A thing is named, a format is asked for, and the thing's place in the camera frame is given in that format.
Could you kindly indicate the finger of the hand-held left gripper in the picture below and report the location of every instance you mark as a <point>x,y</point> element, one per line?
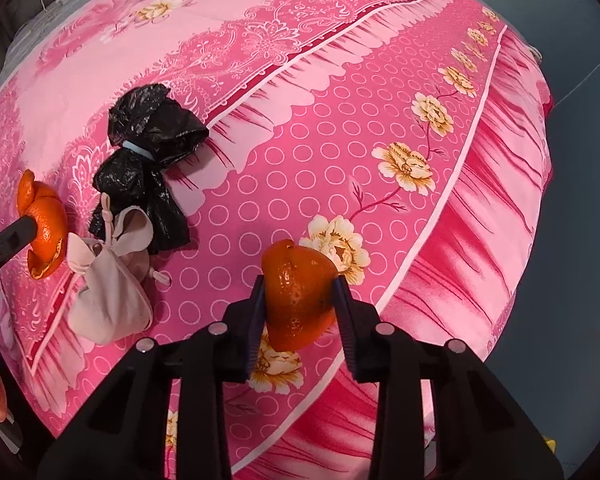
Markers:
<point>10,240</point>

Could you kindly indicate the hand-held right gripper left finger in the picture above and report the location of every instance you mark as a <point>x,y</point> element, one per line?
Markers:
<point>256,320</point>

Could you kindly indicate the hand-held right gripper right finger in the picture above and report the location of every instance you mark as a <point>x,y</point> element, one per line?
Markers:
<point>347,330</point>

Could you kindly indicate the orange peel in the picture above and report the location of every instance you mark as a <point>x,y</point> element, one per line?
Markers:
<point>47,225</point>
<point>295,290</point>

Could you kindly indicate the white wrapped fruit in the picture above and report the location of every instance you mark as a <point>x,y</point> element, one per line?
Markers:
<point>110,290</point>

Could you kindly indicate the black plastic bag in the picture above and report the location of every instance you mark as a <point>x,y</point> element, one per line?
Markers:
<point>145,125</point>

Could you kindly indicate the pink floral bedsheet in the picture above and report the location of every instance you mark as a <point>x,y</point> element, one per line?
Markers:
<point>330,110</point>

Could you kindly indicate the yellow round bin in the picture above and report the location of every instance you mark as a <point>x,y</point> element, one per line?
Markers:
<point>550,445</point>

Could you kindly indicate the grey striped bedsheet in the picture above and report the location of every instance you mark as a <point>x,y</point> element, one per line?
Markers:
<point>45,5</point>

